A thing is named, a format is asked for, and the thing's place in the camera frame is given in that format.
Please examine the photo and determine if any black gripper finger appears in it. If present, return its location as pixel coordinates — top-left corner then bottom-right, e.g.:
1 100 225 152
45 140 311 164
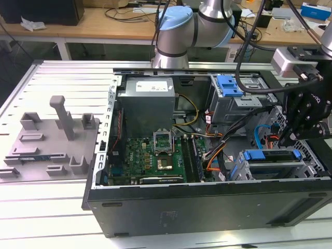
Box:
286 121 330 148
279 89 312 146

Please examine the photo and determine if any orange red power wire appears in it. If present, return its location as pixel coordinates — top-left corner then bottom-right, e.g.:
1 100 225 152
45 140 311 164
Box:
261 129 273 150

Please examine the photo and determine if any blue data wire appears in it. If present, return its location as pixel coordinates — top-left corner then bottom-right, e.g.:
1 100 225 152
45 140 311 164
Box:
253 123 281 150

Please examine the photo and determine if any hard disk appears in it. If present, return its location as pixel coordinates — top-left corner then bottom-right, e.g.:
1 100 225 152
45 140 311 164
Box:
230 149 303 181

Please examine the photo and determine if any silver disk bay cage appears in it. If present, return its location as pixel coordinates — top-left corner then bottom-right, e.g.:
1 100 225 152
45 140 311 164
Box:
229 148 316 181

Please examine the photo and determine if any blue plastic drive latch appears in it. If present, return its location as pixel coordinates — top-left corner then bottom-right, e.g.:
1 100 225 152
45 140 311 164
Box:
217 74 245 97

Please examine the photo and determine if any white box with black insert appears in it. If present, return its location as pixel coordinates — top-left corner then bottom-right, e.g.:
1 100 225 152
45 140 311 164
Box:
312 22 329 33

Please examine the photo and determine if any clear plastic bag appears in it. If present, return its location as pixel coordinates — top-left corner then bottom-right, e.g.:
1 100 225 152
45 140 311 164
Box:
282 17 307 34

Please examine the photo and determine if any blue cardboard box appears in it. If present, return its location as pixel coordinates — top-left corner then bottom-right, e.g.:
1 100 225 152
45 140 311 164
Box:
300 2 332 22

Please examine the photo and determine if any small black box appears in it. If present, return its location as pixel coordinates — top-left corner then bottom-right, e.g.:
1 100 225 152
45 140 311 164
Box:
259 14 272 29

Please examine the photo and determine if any silver flat device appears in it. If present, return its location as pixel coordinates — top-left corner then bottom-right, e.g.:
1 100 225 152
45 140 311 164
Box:
271 7 302 19

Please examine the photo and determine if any dark RAM stick with chips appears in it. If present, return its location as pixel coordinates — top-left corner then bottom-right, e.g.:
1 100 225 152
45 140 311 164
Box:
191 136 204 182

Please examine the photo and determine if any black RAM slot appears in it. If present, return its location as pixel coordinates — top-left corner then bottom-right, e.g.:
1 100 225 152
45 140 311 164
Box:
181 136 196 183

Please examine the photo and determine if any black open PC case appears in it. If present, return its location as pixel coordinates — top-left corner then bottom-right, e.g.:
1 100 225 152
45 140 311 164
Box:
81 62 332 238

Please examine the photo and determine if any CPU socket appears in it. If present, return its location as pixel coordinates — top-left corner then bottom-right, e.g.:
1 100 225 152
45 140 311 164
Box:
155 155 175 172

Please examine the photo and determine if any grey power supply unit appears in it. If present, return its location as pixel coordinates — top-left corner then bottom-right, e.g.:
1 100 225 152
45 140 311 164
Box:
116 76 177 138

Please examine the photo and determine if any black graphics card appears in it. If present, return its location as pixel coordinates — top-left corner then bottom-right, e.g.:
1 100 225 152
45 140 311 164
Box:
140 176 184 185

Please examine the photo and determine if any green motherboard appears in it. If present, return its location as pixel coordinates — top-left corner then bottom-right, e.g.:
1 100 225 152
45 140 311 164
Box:
124 134 216 182

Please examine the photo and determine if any white paper sheet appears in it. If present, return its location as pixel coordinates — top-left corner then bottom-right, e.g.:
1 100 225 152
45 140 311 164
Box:
132 7 167 14

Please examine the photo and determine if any black case fan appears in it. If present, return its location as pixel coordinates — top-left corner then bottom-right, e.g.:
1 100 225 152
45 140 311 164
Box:
108 107 127 169

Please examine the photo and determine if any wooden desk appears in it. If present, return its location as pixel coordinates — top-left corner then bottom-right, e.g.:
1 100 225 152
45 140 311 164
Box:
0 6 332 52

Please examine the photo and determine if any brown cardboard box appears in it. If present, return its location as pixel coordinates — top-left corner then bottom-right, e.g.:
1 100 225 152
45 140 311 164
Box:
82 0 132 8

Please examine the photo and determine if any grey parts rack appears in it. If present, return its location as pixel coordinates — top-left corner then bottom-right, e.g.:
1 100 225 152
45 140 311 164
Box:
0 95 102 184

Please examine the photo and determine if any crumpled white plastic wrap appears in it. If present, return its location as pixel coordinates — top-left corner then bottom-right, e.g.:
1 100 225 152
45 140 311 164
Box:
20 16 47 32

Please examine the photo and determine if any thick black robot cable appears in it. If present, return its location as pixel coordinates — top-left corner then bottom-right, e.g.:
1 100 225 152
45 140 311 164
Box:
234 0 317 94
286 0 322 45

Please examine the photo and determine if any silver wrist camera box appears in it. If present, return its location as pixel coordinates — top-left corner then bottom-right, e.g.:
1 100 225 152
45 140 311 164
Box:
271 48 298 77

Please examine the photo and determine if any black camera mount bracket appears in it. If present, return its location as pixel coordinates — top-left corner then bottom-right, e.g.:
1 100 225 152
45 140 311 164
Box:
287 46 326 64

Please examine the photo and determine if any black sleeved wire bundle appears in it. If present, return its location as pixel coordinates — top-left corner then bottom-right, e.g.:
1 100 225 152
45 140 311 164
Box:
203 107 275 161

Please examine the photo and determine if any orange yellow wire bundle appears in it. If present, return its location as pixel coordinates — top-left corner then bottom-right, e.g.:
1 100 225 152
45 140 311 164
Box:
206 147 226 173

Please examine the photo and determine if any metal socket cover frame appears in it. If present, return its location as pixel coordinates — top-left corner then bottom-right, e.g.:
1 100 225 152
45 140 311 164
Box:
152 129 175 156

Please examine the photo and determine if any thin black cable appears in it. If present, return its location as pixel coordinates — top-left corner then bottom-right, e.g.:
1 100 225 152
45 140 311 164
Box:
149 0 172 63

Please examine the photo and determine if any red and black twisted wire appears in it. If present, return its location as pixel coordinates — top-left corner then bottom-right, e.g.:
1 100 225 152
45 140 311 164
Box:
117 108 125 142

